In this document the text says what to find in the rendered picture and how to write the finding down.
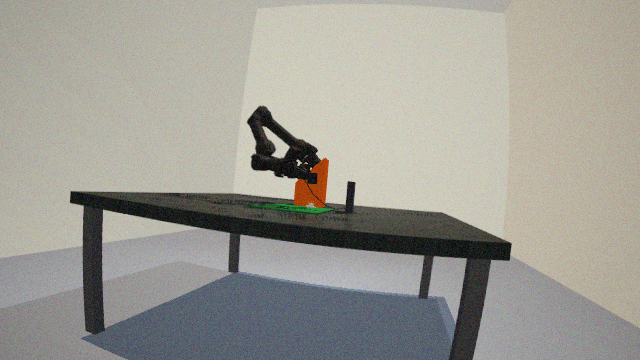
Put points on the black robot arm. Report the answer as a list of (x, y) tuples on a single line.
[(263, 160)]

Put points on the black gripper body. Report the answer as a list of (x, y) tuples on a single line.
[(282, 167)]

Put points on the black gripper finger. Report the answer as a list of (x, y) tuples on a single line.
[(302, 166), (295, 172)]

